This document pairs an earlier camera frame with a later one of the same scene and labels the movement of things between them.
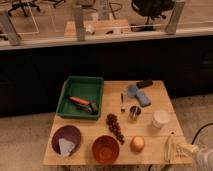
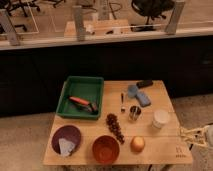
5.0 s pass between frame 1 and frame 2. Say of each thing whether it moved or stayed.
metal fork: stayed
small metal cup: stayed
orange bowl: stayed
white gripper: moved
